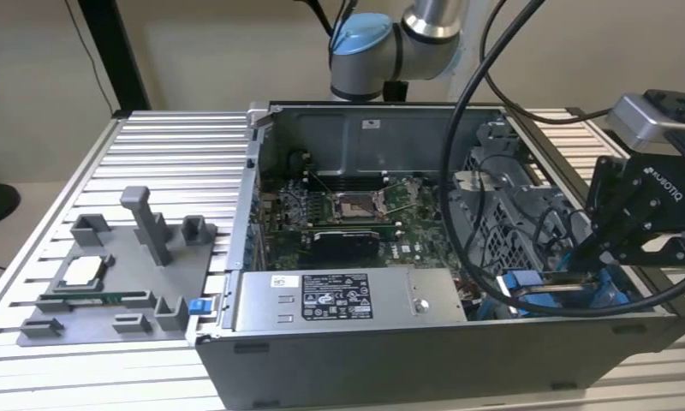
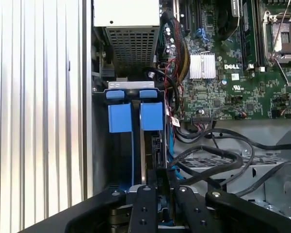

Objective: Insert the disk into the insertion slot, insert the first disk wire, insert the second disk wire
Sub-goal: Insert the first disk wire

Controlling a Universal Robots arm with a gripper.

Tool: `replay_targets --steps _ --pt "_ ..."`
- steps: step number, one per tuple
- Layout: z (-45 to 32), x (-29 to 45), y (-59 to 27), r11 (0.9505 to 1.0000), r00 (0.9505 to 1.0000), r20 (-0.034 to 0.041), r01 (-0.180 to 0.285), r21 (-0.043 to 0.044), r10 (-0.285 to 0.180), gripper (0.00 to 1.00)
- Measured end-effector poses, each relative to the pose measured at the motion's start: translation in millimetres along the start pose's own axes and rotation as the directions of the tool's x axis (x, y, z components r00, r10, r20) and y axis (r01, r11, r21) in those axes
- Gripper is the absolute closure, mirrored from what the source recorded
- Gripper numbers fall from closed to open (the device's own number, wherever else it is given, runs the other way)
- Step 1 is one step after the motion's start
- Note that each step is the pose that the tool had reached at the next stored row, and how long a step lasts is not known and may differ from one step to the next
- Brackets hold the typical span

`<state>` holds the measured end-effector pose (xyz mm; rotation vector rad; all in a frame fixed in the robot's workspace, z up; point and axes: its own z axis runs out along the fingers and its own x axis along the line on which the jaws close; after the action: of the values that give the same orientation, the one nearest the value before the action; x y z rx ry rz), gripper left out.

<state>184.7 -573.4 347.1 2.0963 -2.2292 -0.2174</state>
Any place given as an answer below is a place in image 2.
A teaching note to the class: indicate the hard disk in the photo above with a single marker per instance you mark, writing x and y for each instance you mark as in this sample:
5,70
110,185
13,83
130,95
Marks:
118,117

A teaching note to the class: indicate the CPU socket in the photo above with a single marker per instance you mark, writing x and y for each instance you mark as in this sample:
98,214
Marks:
287,36

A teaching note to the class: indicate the black graphics card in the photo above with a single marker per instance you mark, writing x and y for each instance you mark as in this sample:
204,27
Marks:
226,17

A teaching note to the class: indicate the grey power supply box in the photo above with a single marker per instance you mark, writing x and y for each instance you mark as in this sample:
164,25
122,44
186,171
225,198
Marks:
126,12

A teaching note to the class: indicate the black RAM slot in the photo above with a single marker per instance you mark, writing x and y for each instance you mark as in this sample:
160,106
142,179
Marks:
260,36

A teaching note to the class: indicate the open grey PC case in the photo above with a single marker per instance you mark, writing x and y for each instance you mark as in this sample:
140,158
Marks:
276,132

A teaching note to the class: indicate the green Dell motherboard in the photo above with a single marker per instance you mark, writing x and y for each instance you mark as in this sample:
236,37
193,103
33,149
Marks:
232,102

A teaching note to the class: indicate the blue SATA connector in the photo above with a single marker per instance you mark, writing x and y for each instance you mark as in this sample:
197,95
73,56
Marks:
201,34

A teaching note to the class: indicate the silver finned chipset heatsink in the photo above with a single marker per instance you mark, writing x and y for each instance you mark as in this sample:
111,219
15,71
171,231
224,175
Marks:
202,66

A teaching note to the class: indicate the installed blue disk carrier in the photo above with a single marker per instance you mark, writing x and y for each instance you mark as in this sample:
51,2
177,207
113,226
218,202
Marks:
114,94

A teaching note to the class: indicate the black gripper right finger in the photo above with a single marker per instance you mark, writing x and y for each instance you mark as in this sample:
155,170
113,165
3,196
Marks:
191,211

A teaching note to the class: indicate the black expansion slot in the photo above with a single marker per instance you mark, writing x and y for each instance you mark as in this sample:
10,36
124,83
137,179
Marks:
186,19
198,17

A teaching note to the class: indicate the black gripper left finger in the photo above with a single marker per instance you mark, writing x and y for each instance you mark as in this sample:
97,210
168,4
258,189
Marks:
145,211

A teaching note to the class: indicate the green RAM stick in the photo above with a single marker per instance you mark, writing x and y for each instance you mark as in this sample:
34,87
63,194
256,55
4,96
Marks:
248,43

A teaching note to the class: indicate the white red label tag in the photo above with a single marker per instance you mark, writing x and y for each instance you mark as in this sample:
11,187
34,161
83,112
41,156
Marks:
175,121

